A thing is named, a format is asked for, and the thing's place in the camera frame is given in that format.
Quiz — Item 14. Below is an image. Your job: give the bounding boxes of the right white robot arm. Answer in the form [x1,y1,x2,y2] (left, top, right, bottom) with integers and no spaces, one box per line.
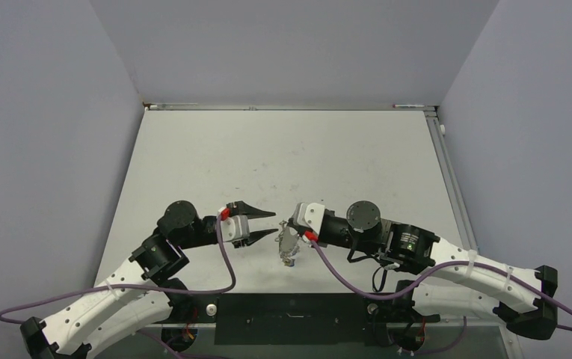
[277,200,558,340]

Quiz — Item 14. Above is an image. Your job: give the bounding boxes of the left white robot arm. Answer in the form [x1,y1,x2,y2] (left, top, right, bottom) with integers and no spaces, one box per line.
[20,200,275,358]

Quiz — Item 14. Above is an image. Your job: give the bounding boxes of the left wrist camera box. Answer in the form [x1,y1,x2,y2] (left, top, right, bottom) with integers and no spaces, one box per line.
[218,207,250,243]

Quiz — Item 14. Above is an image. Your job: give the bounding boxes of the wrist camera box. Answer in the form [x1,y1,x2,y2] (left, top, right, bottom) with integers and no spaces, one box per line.
[218,207,250,243]
[287,202,326,244]

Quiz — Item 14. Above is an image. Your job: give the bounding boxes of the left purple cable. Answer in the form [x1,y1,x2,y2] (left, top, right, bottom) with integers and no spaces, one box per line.
[0,218,238,325]

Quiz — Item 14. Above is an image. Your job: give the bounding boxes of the purple cable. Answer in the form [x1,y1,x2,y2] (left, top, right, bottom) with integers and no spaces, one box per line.
[307,237,572,337]
[0,218,238,325]

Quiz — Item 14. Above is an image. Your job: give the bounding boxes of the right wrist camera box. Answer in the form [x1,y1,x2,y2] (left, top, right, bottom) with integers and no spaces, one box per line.
[287,202,326,244]

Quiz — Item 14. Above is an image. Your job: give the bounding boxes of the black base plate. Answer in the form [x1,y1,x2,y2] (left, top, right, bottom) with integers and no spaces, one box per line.
[161,293,440,351]

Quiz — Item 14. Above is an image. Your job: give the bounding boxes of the aluminium table frame rail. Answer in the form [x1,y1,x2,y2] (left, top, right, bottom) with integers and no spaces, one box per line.
[424,106,520,328]

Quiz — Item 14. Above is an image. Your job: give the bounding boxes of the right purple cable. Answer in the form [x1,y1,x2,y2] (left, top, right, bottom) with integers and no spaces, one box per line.
[307,237,572,337]

